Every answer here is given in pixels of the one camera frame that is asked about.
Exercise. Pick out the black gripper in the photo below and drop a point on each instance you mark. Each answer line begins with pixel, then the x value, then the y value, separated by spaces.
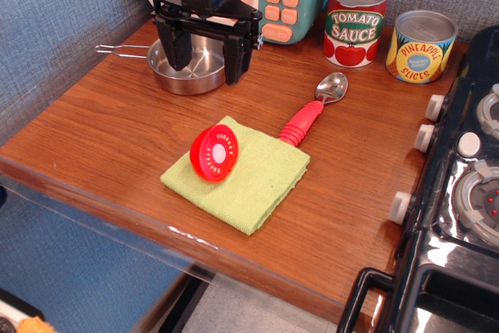
pixel 177 44

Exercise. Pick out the red handled metal spoon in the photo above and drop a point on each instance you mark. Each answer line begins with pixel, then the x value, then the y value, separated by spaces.
pixel 330 89

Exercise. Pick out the silver metal pan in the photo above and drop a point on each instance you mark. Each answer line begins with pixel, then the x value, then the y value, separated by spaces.
pixel 204 73

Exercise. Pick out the red toy tomato half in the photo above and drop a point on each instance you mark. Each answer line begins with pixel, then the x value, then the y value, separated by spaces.
pixel 214 153

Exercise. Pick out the green folded cloth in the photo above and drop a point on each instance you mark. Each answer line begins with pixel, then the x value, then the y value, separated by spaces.
pixel 267 169

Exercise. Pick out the tomato sauce can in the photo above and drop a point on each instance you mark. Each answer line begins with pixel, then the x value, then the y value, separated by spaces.
pixel 352 31

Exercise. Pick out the pineapple slices can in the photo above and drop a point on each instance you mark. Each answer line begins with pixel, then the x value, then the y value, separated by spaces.
pixel 421 45

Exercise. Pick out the orange fuzzy object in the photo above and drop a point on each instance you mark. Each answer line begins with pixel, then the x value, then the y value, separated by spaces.
pixel 34 325

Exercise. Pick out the black toy stove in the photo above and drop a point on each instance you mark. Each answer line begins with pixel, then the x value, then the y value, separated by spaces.
pixel 446 262

